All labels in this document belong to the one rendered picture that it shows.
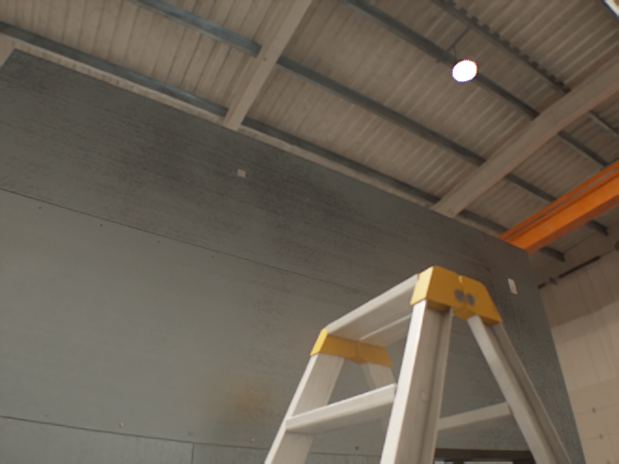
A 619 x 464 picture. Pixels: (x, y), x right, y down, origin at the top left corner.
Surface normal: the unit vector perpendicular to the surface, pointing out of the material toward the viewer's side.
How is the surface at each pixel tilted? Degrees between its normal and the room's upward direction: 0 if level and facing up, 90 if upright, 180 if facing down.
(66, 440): 90
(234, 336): 90
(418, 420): 88
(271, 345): 90
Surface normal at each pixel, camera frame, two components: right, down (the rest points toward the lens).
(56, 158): 0.50, -0.49
